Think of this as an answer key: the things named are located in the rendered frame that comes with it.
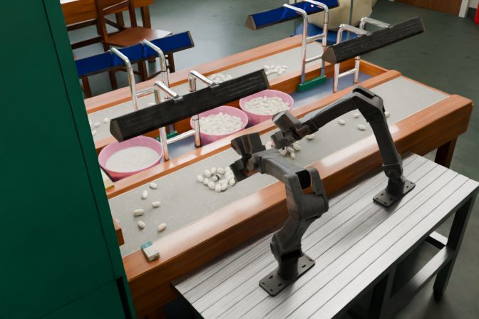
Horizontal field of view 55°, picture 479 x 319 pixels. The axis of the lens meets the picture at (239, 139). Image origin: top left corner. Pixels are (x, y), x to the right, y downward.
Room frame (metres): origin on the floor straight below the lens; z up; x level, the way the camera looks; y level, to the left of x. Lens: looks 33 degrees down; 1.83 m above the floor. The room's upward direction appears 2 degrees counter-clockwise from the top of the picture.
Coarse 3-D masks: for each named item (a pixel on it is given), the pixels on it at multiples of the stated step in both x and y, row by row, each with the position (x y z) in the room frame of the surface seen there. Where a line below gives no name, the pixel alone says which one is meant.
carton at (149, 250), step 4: (144, 244) 1.03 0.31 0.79; (148, 244) 1.03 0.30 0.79; (152, 244) 1.03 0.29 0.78; (144, 248) 1.02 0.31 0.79; (148, 248) 1.02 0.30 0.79; (152, 248) 1.02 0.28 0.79; (144, 252) 1.01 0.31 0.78; (148, 252) 1.00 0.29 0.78; (152, 252) 1.00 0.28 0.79; (156, 252) 1.00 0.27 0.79; (148, 256) 0.98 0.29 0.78; (152, 256) 0.99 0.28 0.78; (156, 256) 0.99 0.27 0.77; (152, 260) 0.99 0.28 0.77
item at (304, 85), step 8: (304, 0) 2.49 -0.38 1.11; (312, 0) 2.47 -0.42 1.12; (288, 8) 2.38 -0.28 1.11; (296, 8) 2.34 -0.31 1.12; (328, 8) 2.38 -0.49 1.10; (304, 16) 2.27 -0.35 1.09; (328, 16) 2.36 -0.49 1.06; (304, 24) 2.27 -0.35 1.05; (328, 24) 2.38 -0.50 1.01; (304, 32) 2.27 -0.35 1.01; (304, 40) 2.27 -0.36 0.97; (312, 40) 2.30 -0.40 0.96; (304, 48) 2.27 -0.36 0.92; (304, 56) 2.27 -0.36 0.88; (320, 56) 2.34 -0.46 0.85; (304, 64) 2.27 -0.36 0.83; (304, 72) 2.28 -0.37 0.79; (320, 72) 2.36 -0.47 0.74; (312, 80) 2.32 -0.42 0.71; (320, 80) 2.34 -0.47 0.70; (304, 88) 2.27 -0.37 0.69
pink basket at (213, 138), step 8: (208, 112) 1.93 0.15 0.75; (216, 112) 1.94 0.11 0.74; (224, 112) 1.94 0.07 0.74; (240, 112) 1.90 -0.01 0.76; (192, 128) 1.76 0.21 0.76; (240, 128) 1.74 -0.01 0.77; (200, 136) 1.74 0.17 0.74; (208, 136) 1.71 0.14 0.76; (216, 136) 1.69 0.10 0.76; (224, 136) 1.70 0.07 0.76; (208, 144) 1.73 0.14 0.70
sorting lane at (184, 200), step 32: (384, 96) 2.05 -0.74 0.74; (416, 96) 2.04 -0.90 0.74; (448, 96) 2.03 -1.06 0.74; (320, 128) 1.77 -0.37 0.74; (352, 128) 1.76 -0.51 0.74; (224, 160) 1.54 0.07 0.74; (288, 160) 1.52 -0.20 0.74; (128, 192) 1.35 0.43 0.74; (160, 192) 1.34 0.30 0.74; (192, 192) 1.34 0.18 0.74; (224, 192) 1.33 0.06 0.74; (128, 224) 1.18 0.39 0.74
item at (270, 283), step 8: (304, 256) 1.06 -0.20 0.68; (288, 264) 0.97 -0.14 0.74; (296, 264) 0.98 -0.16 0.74; (304, 264) 1.02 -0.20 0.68; (312, 264) 1.02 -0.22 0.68; (272, 272) 1.00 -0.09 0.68; (280, 272) 0.98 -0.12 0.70; (288, 272) 0.97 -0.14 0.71; (296, 272) 0.98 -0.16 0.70; (304, 272) 1.00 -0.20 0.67; (264, 280) 0.97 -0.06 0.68; (272, 280) 0.97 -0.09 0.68; (280, 280) 0.96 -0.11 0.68; (288, 280) 0.96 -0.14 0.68; (264, 288) 0.93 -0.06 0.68; (272, 288) 0.93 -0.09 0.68; (280, 288) 0.93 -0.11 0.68; (272, 296) 0.91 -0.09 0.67
